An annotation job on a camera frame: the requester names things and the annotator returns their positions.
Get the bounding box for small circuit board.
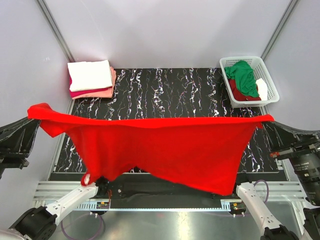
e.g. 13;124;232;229
232;202;247;212
96;201;110;210

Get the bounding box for white cloth in basket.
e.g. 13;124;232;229
255;78;268;101

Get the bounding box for aluminium frame rail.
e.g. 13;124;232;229
33;181;305;202

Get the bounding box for magenta folded t-shirt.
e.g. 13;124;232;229
69;87;109;99

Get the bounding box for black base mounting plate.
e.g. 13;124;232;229
93;173;222;200

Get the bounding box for white plastic basket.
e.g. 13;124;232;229
219;56;280;108

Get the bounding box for green t-shirt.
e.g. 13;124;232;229
224;60;259;98

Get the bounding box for black marble pattern mat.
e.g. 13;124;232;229
52;68;280;173

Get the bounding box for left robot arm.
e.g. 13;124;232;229
0;117;108;240

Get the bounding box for bright red t-shirt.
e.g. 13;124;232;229
27;103;274;196

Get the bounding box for dark red t-shirt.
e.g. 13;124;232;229
228;79;261;102

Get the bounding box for right small circuit board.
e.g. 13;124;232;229
232;202;247;212

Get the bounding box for left small circuit board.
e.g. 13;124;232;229
96;201;110;210

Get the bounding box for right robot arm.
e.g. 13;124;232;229
227;121;320;240

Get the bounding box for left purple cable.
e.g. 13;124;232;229
60;213;106;240

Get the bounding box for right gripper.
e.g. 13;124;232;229
262;115;320;204

